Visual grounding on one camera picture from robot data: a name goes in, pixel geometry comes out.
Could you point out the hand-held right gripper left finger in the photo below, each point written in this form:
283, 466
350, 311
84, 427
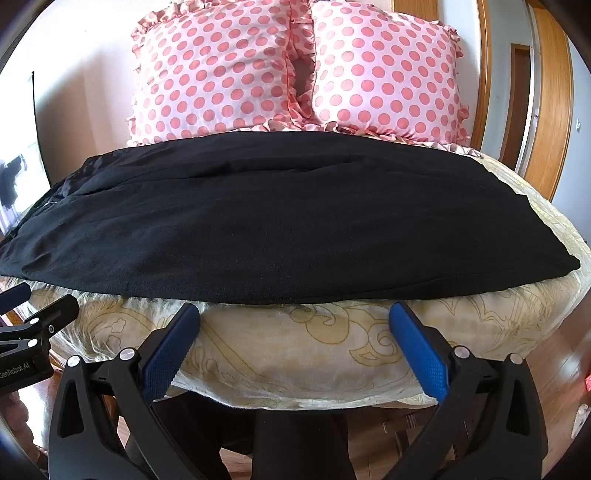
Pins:
168, 355

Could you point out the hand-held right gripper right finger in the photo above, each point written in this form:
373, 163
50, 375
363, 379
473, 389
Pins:
418, 350

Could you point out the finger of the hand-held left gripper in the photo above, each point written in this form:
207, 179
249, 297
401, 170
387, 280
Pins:
55, 314
14, 297

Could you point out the black pants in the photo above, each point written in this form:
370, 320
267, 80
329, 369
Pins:
286, 221

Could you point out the cream patterned bed blanket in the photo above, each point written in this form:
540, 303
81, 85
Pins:
300, 350

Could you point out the person's dark clothed legs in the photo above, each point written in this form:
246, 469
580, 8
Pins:
286, 447

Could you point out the white floor item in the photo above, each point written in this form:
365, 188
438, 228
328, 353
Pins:
579, 422

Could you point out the brown wooden door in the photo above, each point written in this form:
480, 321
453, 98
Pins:
516, 106

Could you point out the pink polka dot pillow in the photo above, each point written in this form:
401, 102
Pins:
212, 69
388, 74

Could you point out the wooden door frame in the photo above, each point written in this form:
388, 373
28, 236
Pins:
551, 101

